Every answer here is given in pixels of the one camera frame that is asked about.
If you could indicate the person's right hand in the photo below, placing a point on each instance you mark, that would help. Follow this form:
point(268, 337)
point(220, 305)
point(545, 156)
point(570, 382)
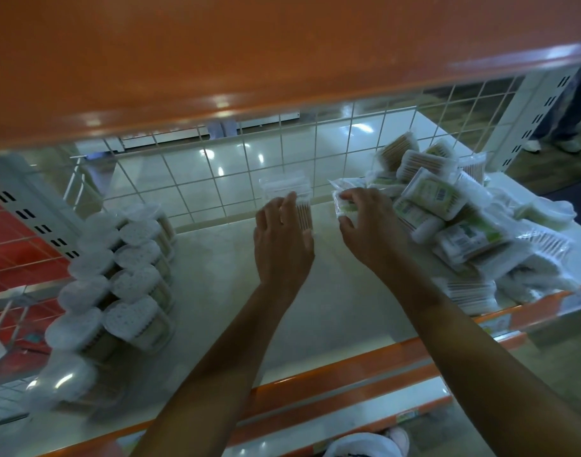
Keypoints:
point(376, 237)

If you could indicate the person's left hand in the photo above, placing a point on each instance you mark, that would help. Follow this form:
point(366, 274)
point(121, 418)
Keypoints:
point(283, 252)

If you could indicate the white shelf orange rail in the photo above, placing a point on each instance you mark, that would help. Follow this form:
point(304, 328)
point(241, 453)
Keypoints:
point(214, 290)

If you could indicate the pile of cotton swab packs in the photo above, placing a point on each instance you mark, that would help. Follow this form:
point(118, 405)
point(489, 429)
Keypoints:
point(462, 223)

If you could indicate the white shelf board orange rim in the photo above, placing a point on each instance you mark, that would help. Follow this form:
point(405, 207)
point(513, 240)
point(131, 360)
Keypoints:
point(328, 425)
point(224, 52)
point(338, 399)

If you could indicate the person's right forearm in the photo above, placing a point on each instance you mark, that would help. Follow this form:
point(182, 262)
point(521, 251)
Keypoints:
point(500, 376)

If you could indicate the person's left forearm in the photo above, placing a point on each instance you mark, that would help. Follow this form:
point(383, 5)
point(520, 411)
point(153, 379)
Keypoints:
point(209, 385)

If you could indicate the distant white orange shelf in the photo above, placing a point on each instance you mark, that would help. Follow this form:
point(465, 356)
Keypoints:
point(166, 137)

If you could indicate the person's white garment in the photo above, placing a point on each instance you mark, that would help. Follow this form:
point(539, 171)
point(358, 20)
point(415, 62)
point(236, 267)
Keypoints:
point(366, 445)

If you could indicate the plain white price label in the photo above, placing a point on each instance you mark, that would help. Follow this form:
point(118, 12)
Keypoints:
point(578, 299)

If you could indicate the white slotted end post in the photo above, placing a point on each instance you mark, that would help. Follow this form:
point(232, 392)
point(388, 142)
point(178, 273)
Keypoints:
point(533, 118)

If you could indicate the white slotted shelf post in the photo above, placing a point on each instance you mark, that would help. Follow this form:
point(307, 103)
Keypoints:
point(28, 209)

